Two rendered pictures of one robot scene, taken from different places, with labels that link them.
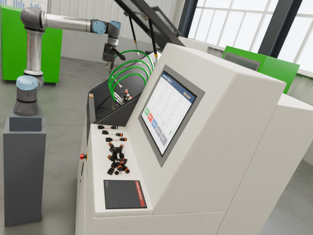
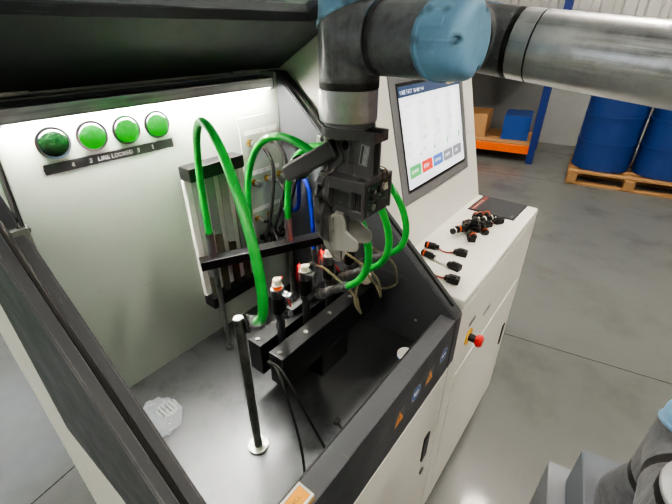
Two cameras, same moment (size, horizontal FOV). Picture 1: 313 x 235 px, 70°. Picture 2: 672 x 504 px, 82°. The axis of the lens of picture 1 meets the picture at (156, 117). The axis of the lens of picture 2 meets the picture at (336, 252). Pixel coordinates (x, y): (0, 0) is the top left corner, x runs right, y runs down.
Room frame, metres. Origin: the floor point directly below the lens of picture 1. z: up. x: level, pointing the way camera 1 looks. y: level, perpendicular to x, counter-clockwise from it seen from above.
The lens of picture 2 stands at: (1.87, 0.87, 1.54)
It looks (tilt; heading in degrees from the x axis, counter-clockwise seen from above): 30 degrees down; 240
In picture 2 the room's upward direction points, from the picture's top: straight up
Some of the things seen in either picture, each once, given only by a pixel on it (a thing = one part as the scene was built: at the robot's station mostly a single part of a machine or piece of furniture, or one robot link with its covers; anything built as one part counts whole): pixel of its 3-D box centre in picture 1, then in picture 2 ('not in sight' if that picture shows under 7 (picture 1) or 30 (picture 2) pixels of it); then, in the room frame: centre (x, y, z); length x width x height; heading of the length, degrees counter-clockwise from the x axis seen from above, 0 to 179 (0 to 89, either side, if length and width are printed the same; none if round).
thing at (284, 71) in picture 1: (243, 96); not in sight; (4.31, -1.52, 0.81); 1.05 x 0.81 x 1.62; 26
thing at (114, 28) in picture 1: (114, 29); (351, 37); (1.60, 0.43, 1.53); 0.09 x 0.08 x 0.11; 108
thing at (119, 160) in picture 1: (117, 155); (478, 222); (0.92, 0.14, 1.01); 0.23 x 0.11 x 0.06; 22
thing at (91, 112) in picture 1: (90, 115); (374, 431); (1.57, 0.50, 0.87); 0.62 x 0.04 x 0.16; 22
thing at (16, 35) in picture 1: (30, 47); not in sight; (4.39, 2.79, 0.65); 0.95 x 0.86 x 1.30; 130
